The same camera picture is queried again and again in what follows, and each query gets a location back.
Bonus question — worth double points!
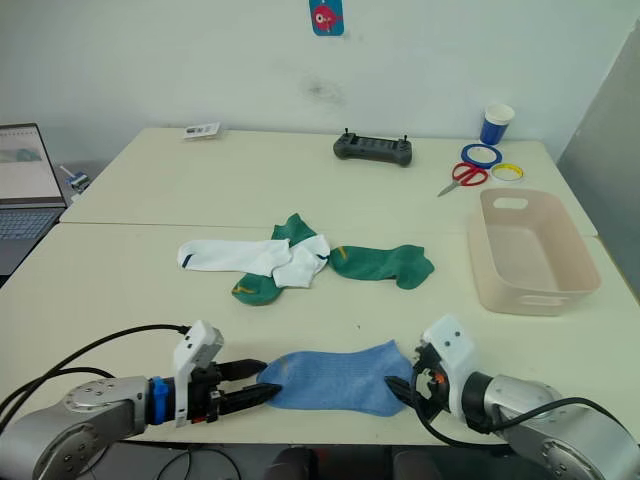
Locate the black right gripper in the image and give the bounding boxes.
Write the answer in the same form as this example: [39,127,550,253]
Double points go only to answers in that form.
[384,343,454,419]

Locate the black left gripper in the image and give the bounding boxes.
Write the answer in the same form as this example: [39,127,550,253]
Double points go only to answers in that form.
[187,358,285,426]

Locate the blue sock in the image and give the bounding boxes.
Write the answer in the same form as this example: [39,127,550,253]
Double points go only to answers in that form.
[255,339,416,419]

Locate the pink plastic container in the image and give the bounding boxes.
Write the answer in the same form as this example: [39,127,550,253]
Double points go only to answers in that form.
[467,187,603,317]

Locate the green sock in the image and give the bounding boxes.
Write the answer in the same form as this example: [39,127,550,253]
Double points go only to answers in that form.
[231,213,319,307]
[328,243,436,291]

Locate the short white sock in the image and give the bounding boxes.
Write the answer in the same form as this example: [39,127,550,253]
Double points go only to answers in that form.
[272,233,332,290]

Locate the long white sock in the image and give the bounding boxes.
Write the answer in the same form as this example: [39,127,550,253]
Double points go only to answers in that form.
[176,238,294,276]

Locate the grey remote controller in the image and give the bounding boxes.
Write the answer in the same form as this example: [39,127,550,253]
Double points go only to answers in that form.
[332,128,415,168]

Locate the small printed card packet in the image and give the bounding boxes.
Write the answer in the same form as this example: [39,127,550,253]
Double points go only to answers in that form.
[182,122,222,141]

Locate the blue paper cup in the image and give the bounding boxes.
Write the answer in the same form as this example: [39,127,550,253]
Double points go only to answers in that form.
[479,103,516,146]

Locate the blue silver clamp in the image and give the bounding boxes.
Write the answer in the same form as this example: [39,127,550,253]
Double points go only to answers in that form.
[59,165,91,194]

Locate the grey partition panel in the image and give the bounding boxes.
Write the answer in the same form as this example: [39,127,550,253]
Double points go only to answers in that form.
[555,29,640,306]

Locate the grey laptop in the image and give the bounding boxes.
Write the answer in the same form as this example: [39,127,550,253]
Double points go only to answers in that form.
[0,123,69,276]

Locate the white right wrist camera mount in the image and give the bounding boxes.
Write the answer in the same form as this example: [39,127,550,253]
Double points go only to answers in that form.
[421,313,482,419]

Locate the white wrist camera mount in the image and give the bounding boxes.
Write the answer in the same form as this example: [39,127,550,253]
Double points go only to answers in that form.
[173,320,226,429]
[421,313,482,419]

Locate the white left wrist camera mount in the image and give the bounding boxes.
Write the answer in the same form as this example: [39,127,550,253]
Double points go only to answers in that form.
[173,320,226,429]

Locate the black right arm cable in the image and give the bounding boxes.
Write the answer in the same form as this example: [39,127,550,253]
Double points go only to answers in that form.
[412,397,640,448]

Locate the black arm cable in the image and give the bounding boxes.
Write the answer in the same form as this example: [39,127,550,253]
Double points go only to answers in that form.
[412,397,640,448]
[0,323,194,431]

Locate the thin black floor cable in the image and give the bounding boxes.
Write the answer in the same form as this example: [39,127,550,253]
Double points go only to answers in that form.
[158,446,237,480]

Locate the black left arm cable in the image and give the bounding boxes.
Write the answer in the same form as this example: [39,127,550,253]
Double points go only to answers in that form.
[0,323,194,431]

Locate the red handled scissors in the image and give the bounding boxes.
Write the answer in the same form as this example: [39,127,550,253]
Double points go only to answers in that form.
[437,161,490,198]

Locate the white yellow tape ring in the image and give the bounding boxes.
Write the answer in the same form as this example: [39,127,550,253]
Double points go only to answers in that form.
[490,162,525,184]

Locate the blue tape ring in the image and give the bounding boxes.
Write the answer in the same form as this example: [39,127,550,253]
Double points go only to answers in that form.
[460,143,504,165]

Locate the blue fish wall sticker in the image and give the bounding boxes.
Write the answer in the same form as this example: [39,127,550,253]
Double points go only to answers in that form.
[308,0,346,37]

